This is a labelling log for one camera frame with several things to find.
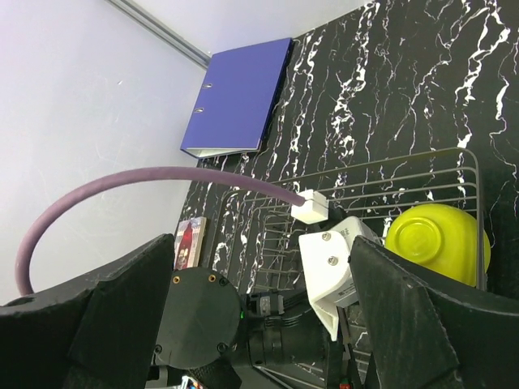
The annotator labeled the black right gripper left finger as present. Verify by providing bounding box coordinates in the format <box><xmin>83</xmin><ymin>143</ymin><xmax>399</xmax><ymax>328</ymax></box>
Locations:
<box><xmin>1</xmin><ymin>234</ymin><xmax>174</xmax><ymax>388</ymax></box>

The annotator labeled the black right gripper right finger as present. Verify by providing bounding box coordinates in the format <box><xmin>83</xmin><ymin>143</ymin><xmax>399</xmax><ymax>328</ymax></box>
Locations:
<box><xmin>350</xmin><ymin>237</ymin><xmax>518</xmax><ymax>388</ymax></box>

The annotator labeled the yellow-green bowl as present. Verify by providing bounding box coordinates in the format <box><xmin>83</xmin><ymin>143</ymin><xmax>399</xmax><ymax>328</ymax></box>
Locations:
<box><xmin>384</xmin><ymin>203</ymin><xmax>478</xmax><ymax>287</ymax></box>

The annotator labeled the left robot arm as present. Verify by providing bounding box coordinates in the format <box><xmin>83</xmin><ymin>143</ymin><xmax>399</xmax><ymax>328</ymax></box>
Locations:
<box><xmin>146</xmin><ymin>267</ymin><xmax>361</xmax><ymax>388</ymax></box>

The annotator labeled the red picture book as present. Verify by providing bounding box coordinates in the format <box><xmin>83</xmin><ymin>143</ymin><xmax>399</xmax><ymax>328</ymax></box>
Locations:
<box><xmin>174</xmin><ymin>216</ymin><xmax>207</xmax><ymax>270</ymax></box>

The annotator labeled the wire dish rack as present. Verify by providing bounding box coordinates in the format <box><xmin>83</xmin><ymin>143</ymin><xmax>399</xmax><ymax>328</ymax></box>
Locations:
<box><xmin>208</xmin><ymin>147</ymin><xmax>487</xmax><ymax>293</ymax></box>

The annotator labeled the blue ring binder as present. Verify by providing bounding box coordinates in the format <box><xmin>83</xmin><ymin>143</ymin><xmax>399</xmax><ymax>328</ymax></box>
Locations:
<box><xmin>181</xmin><ymin>38</ymin><xmax>292</xmax><ymax>159</ymax></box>

